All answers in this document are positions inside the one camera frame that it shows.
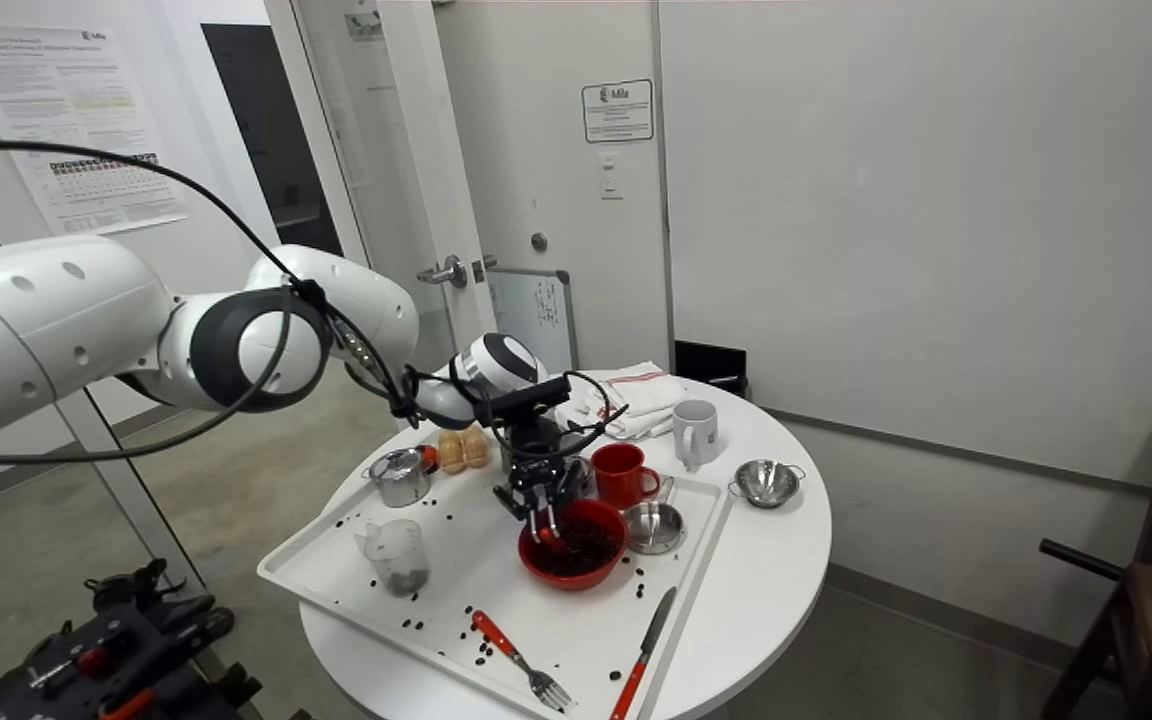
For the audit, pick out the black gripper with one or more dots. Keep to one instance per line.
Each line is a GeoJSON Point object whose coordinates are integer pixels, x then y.
{"type": "Point", "coordinates": [538, 446]}

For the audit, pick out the orange bowl with beans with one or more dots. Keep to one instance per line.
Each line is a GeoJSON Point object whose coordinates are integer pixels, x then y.
{"type": "Point", "coordinates": [598, 541]}

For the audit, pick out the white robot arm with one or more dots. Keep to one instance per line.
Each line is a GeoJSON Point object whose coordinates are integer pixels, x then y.
{"type": "Point", "coordinates": [77, 308]}

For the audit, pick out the small steel bowl by orange bowl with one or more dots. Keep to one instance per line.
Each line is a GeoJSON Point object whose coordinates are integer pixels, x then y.
{"type": "Point", "coordinates": [655, 528]}

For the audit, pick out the small steel bowl on table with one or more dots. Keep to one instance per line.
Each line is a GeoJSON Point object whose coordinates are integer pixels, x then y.
{"type": "Point", "coordinates": [764, 481]}

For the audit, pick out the white rectangular tray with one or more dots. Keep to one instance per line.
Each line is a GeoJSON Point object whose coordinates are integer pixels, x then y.
{"type": "Point", "coordinates": [580, 637]}

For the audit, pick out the red mug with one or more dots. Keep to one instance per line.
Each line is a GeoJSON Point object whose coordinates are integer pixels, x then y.
{"type": "Point", "coordinates": [622, 472]}

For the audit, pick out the small orange lid object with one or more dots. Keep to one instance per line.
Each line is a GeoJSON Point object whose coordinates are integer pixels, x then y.
{"type": "Point", "coordinates": [431, 457]}

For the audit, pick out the white red-striped cloth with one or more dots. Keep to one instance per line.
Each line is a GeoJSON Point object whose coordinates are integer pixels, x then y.
{"type": "Point", "coordinates": [641, 392]}

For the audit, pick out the grey metal mug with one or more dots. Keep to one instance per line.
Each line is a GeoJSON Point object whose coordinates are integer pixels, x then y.
{"type": "Point", "coordinates": [693, 435]}

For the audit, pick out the round white table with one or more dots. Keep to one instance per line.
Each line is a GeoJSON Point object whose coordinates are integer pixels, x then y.
{"type": "Point", "coordinates": [749, 606]}

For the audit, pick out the black box on floor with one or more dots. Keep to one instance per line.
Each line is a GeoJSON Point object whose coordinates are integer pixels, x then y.
{"type": "Point", "coordinates": [715, 364]}

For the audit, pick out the black tool pile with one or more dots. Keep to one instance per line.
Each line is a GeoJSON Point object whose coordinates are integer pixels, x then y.
{"type": "Point", "coordinates": [133, 658]}

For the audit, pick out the dark wooden chair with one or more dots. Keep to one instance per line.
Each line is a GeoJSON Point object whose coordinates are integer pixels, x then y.
{"type": "Point", "coordinates": [1118, 643]}

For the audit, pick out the orange-handled knife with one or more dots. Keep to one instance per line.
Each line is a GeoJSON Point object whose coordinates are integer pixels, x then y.
{"type": "Point", "coordinates": [641, 658]}

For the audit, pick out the orange-handled fork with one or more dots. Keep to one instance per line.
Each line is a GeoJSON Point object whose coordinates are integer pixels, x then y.
{"type": "Point", "coordinates": [542, 687]}

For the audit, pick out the silver door handle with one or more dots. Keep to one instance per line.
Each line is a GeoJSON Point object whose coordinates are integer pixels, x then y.
{"type": "Point", "coordinates": [451, 272]}

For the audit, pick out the wall sign paper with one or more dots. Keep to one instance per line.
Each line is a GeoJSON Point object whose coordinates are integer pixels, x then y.
{"type": "Point", "coordinates": [618, 112]}

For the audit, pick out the white poster on wall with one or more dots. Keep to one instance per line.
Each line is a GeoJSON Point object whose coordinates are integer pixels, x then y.
{"type": "Point", "coordinates": [69, 85]}

